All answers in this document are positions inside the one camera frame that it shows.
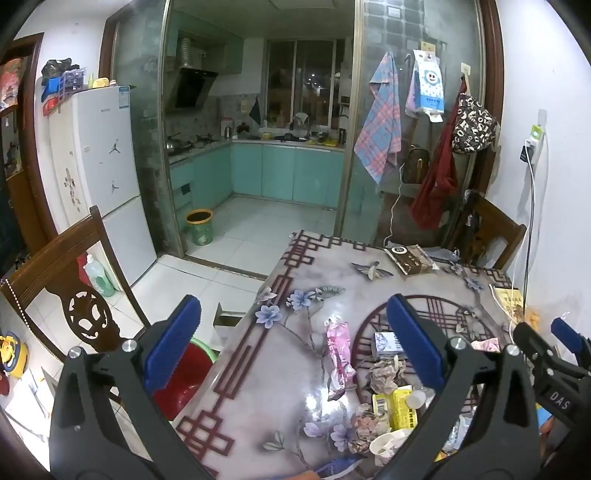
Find blue white small carton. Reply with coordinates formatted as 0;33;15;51
372;331;407;360

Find charger cable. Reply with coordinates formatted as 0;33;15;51
508;161;539;334

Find red hanging bag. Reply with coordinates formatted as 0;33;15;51
410;80;467;230

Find pink plastic wrapper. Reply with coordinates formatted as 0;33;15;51
325;318;356;400

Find plain wooden chair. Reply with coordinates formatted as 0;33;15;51
445;190;527;271

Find yellow toy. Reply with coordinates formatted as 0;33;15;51
0;335;29;371

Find floral crumpled paper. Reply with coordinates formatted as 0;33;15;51
348;406;393;456

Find brown handbag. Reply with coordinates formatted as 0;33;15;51
399;145;431;184

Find carved wooden chair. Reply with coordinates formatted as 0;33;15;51
0;205;149;366

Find blue strap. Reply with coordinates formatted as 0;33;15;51
318;455;365;479

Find yellow booklet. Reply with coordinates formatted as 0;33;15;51
489;286;527;322

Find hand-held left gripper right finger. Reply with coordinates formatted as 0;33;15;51
385;293;542;480

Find white paper cup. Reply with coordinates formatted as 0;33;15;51
369;428;414;467

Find kitchen window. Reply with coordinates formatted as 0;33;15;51
267;39;345;128

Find blue white hanging bag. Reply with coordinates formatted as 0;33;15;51
405;48;447;125

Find red basin with green rim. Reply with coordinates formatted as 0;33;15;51
152;337;219;422

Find plaid towel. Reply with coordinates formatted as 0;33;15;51
355;51;402;186

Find teal kitchen cabinets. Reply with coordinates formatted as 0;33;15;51
168;141;347;209

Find black range hood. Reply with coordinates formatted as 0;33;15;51
166;67;219;112

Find green detergent bottle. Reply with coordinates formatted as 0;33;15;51
85;255;115;297

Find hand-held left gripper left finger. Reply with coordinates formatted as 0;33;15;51
48;294;219;480

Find brown snack packet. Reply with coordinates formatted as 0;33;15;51
384;244;440;277

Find yellow packet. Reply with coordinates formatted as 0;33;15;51
372;387;419;430

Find white refrigerator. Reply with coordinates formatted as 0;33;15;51
48;85;158;288

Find open cardboard box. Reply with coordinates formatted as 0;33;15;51
212;302;248;348

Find lettered tote bag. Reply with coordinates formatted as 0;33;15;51
451;92;500;156

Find black bag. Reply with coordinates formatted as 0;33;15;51
41;58;75;82

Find grey paper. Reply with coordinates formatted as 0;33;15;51
367;357;407;393

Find thin white cable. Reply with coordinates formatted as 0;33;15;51
385;164;407;246

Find green yellow waste bin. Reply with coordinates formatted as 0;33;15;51
185;209;214;246

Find blue plastic basket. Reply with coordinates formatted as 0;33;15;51
41;69;88;100

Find wall charger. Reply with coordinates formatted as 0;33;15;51
522;124;546;165

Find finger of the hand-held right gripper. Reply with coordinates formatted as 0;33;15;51
513;320;561;393
550;318;591;371

